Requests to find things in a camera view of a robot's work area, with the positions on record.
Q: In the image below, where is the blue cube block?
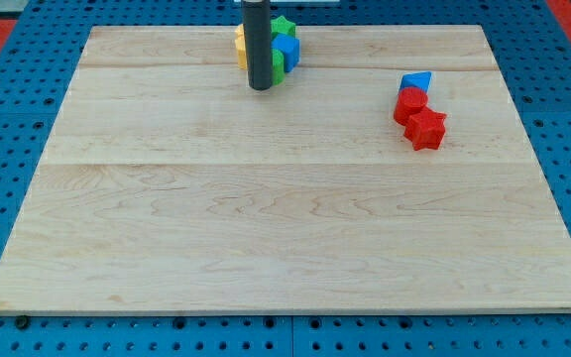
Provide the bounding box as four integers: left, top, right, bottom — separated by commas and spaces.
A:
272, 34, 300, 72

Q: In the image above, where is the blue triangle block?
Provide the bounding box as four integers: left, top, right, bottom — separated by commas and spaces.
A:
399, 71, 432, 92

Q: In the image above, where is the green cylinder block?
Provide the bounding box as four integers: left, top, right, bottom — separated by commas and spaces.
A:
272, 49, 286, 86

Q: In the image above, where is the wooden board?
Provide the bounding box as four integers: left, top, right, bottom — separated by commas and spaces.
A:
0, 25, 571, 316

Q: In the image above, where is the yellow block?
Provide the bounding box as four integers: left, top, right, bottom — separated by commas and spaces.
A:
234, 24, 247, 69

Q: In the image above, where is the red cylinder block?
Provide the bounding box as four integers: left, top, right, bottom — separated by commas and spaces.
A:
393, 86, 428, 126

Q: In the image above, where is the red star block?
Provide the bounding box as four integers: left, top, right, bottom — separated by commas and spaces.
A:
403, 107, 447, 151

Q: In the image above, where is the green star block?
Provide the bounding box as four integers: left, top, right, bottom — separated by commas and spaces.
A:
271, 16, 296, 38

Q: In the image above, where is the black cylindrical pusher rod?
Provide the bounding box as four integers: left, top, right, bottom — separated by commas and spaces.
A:
241, 0, 273, 91

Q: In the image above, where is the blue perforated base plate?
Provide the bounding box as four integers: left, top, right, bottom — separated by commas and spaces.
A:
0, 0, 571, 356

